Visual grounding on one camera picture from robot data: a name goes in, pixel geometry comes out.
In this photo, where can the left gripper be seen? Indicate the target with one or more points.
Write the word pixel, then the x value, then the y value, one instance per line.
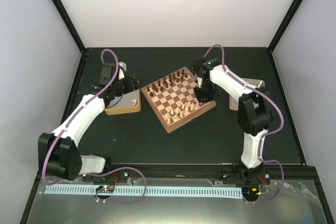
pixel 133 85

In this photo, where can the dark chess pieces group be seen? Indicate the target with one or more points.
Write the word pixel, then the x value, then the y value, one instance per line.
pixel 178 78

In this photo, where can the frame post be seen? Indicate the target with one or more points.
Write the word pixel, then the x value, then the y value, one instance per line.
pixel 69 24
pixel 294 6

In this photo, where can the tall white piece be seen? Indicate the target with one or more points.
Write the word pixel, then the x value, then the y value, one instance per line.
pixel 192 107

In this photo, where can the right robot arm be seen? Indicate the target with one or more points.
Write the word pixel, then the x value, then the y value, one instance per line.
pixel 254 116

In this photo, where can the gold metal tin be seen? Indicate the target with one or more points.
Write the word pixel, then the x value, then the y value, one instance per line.
pixel 124 105

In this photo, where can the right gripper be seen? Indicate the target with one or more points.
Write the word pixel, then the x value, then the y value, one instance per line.
pixel 201 98

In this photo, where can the wooden chess board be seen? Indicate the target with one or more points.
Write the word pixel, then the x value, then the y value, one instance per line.
pixel 164 103

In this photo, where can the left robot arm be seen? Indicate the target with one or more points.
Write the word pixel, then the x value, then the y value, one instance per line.
pixel 116 92

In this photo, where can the small circuit board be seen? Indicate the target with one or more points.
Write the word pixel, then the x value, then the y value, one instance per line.
pixel 105 189

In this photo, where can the black aluminium rail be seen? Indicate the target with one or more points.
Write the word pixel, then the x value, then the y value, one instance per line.
pixel 229 174

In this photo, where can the light blue cable duct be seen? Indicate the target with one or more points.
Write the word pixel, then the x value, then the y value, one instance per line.
pixel 149 191

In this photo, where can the right frame post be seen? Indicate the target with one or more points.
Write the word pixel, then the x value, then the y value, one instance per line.
pixel 294 6

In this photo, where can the left frame post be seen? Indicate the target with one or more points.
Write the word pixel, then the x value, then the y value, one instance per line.
pixel 69 24

